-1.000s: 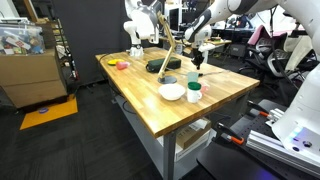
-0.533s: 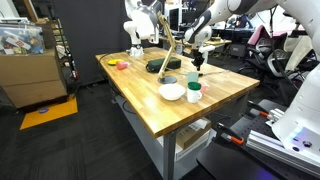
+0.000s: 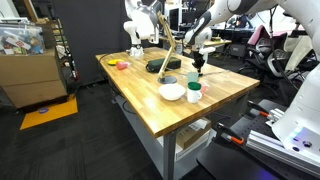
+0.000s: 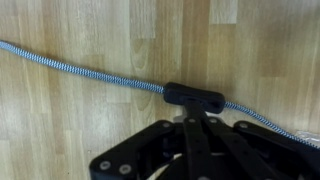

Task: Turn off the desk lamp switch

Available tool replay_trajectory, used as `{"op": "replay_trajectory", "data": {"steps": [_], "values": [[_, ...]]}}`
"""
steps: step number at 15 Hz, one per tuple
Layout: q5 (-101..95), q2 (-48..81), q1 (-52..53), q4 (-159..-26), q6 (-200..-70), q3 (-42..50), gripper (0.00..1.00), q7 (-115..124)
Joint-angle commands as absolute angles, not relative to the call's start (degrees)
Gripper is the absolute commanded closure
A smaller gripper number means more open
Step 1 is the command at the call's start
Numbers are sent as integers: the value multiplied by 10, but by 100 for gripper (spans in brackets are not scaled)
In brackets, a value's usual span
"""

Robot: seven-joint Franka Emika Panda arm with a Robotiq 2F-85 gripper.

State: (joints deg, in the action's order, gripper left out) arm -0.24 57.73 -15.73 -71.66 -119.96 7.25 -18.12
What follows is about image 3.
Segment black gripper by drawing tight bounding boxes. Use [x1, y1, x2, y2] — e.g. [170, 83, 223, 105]
[192, 49, 205, 75]

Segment lamp cable with inline switch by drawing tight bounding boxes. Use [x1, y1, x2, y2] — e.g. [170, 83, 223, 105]
[166, 68, 232, 78]

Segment teal plastic cup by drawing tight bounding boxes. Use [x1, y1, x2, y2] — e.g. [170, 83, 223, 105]
[186, 71, 200, 84]

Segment pink plastic cup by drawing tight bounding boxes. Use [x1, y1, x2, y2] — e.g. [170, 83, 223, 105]
[199, 82, 210, 94]

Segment white mug with green lid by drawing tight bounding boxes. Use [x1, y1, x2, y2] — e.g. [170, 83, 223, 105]
[186, 81, 203, 104]

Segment white bowl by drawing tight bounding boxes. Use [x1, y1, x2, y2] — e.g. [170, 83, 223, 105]
[157, 83, 187, 102]

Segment dark green zipper case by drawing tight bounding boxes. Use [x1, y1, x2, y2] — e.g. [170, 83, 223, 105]
[145, 57, 183, 74]

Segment computer monitor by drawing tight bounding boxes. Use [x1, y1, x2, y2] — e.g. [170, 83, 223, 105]
[168, 7, 181, 33]

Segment small cardboard box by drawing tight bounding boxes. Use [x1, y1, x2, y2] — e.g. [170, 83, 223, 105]
[174, 117, 213, 150]

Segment pink cloth on chair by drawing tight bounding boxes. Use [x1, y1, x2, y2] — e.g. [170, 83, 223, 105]
[247, 24, 273, 46]

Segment black orange bar clamp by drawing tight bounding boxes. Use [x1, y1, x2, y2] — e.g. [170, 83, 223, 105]
[214, 122, 245, 146]
[247, 100, 273, 118]

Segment pink toy object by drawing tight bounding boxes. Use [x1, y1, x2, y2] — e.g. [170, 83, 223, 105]
[115, 61, 131, 71]

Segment white foam box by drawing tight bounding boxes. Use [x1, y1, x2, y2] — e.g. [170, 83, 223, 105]
[156, 128, 218, 163]

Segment yellow plate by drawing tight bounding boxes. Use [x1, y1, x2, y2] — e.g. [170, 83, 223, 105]
[107, 58, 126, 66]

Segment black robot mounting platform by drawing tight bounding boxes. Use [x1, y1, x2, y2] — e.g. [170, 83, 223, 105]
[196, 99, 320, 180]

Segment aluminium extrusion rails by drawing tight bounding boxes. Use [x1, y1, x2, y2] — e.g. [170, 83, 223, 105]
[246, 129, 320, 178]

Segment white hanging cloth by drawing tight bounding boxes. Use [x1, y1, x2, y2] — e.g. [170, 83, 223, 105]
[284, 33, 316, 73]

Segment cluttered storage shelf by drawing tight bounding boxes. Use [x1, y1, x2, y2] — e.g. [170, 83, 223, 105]
[43, 19, 79, 81]

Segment orange floor mat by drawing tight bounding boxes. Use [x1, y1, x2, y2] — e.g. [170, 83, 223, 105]
[19, 94, 79, 131]

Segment large cardboard box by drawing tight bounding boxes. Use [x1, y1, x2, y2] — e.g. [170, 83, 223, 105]
[0, 48, 69, 109]

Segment clear bin of toys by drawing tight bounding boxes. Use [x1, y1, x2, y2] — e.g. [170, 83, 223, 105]
[0, 22, 46, 56]

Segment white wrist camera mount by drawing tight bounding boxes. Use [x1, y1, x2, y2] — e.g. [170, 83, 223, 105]
[201, 46, 217, 56]

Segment white frame mesh office chair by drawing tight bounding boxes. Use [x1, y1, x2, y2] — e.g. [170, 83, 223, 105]
[266, 48, 301, 79]

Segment grey metal table frame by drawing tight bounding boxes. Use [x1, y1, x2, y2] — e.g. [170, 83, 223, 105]
[109, 79, 249, 180]

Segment silver metal bracket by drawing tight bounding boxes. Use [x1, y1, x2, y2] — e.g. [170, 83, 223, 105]
[266, 108, 284, 123]

